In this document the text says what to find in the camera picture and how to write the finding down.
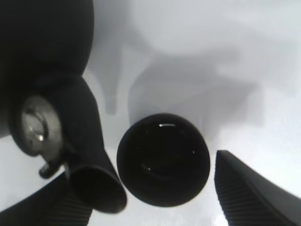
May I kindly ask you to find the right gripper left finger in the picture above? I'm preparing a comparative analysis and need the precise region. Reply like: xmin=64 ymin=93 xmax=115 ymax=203
xmin=0 ymin=173 xmax=93 ymax=226

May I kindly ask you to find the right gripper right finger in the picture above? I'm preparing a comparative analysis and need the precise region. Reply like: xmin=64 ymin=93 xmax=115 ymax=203
xmin=214 ymin=150 xmax=301 ymax=226

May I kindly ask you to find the small black teacup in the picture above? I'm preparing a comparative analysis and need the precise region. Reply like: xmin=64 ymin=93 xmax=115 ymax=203
xmin=117 ymin=113 xmax=211 ymax=207

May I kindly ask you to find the black round teapot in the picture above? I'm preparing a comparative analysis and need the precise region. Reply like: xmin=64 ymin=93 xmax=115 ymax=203
xmin=0 ymin=0 xmax=127 ymax=214

